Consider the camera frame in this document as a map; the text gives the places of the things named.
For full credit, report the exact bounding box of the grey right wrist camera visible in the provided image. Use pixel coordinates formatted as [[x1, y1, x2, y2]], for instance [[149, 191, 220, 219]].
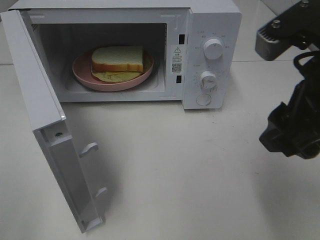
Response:
[[254, 0, 320, 61]]

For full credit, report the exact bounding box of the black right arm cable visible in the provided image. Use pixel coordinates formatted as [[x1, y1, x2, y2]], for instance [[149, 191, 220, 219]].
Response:
[[292, 49, 320, 83]]

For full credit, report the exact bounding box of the round white door button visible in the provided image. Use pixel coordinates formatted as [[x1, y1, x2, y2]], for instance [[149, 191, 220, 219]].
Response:
[[196, 94, 212, 106]]

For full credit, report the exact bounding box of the white microwave oven body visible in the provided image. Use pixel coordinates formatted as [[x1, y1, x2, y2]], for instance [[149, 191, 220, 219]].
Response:
[[5, 0, 242, 109]]

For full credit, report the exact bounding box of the upper white power knob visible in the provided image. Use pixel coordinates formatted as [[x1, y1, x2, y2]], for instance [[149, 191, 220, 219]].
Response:
[[202, 36, 224, 60]]

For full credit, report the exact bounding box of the white bread slice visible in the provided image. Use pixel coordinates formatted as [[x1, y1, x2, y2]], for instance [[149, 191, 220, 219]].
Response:
[[91, 46, 144, 72]]

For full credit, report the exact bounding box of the pink round plate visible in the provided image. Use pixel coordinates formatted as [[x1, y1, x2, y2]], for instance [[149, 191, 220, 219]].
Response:
[[72, 51, 155, 92]]

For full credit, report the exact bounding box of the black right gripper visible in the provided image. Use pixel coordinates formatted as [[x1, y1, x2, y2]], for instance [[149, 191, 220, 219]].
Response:
[[258, 49, 320, 160]]

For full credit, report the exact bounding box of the white microwave door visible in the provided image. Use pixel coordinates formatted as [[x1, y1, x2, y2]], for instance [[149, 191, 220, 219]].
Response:
[[1, 10, 103, 233]]

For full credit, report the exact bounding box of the lower white timer knob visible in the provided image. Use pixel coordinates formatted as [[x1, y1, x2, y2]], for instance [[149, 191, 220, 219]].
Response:
[[199, 71, 218, 90]]

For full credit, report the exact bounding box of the white warning label sticker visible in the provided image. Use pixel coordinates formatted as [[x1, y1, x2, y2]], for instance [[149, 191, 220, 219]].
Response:
[[170, 44, 187, 75]]

